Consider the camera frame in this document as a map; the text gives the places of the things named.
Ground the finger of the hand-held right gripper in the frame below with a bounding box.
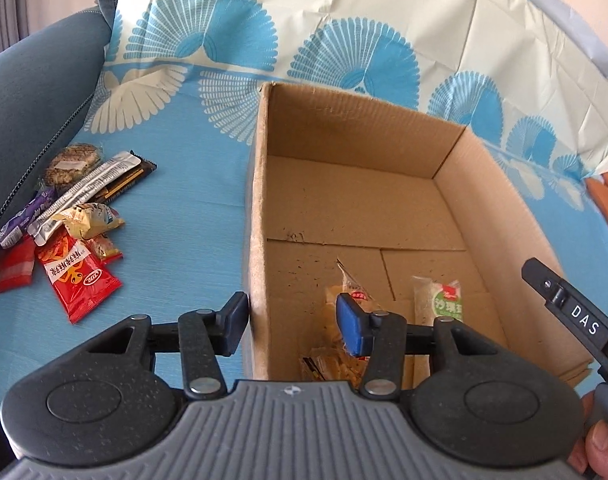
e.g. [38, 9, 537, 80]
[521, 257, 608, 396]

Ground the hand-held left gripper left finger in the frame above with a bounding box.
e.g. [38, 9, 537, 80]
[85, 291, 249, 401]

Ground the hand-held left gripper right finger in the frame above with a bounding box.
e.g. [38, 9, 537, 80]
[335, 292, 509, 401]

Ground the clear yellow cracker packet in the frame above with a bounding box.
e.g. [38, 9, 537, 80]
[299, 259, 385, 391]

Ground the green white snack packet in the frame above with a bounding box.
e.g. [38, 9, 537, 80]
[411, 275, 466, 326]

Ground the brown cardboard box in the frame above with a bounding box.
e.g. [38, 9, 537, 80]
[245, 80, 607, 396]

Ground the small red yellow snack packet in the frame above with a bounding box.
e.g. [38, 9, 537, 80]
[84, 234, 123, 265]

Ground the red printed snack packet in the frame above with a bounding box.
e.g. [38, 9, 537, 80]
[36, 230, 123, 325]

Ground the dark chocolate bar packet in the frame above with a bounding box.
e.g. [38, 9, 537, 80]
[96, 151, 158, 206]

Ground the cream yellow snack packet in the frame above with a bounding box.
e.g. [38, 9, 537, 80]
[51, 202, 125, 241]

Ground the white stick snack packet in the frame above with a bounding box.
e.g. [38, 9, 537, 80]
[28, 152, 140, 247]

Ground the clear oat bar packet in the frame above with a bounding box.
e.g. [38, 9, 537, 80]
[44, 144, 104, 192]

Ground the plain red snack packet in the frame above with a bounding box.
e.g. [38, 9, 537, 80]
[0, 235, 37, 295]

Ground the purple snack packet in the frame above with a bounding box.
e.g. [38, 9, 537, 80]
[0, 187, 59, 251]

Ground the person's right hand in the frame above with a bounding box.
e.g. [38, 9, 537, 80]
[568, 389, 608, 480]

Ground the blue fan-print cloth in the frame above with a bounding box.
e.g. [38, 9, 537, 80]
[0, 0, 608, 411]

